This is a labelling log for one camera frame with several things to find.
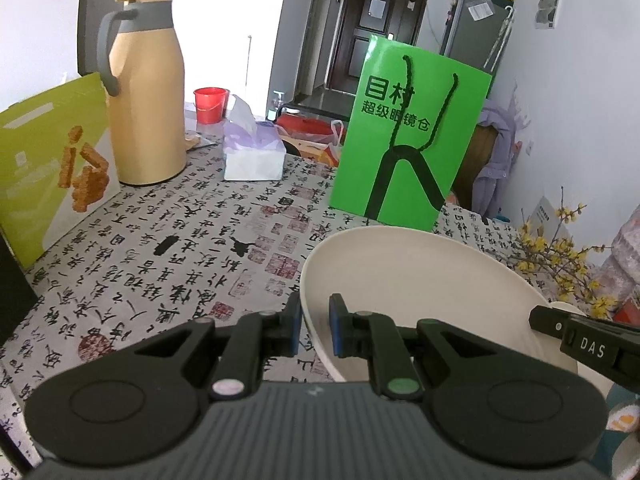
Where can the yellow flower branch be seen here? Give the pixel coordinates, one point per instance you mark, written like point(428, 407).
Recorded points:
point(560, 260)

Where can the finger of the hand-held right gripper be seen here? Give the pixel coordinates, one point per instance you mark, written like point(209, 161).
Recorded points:
point(547, 322)

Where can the red plastic bag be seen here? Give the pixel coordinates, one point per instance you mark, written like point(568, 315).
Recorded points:
point(307, 127)

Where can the grey fridge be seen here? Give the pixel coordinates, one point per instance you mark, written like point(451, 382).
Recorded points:
point(475, 30)

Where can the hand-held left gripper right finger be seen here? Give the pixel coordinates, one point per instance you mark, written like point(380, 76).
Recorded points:
point(334, 330)

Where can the red box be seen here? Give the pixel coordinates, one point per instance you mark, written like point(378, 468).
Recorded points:
point(629, 314)

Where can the wooden chair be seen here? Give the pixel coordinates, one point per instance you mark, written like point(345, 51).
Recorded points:
point(475, 165)

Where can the black metal frame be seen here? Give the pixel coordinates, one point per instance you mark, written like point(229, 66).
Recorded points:
point(310, 107)

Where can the white card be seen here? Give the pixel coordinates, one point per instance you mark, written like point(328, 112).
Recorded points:
point(547, 220)

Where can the beige thermos jug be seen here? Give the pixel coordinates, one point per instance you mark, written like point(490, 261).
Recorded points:
point(147, 110)

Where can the yellow-green snack box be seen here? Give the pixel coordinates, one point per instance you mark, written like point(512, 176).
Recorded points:
point(45, 180)

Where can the calligraphy printed tablecloth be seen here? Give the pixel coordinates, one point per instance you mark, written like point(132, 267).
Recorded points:
point(175, 270)

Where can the green paper bag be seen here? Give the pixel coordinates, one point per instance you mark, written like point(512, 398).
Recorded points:
point(415, 135)

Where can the white wall panel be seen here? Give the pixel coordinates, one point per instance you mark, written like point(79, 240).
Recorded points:
point(547, 7)

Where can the pink vase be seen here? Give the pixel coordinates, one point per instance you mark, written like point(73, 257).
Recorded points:
point(622, 260)

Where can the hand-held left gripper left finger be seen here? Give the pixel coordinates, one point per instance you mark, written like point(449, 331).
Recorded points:
point(298, 332)

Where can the dark brown door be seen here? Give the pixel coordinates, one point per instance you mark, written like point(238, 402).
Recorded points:
point(380, 30)

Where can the red bucket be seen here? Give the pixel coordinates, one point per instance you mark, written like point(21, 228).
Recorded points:
point(210, 105)

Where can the purple jacket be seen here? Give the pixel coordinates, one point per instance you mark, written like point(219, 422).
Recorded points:
point(500, 160)

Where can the tissue pack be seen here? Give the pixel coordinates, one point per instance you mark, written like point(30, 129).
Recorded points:
point(252, 155)

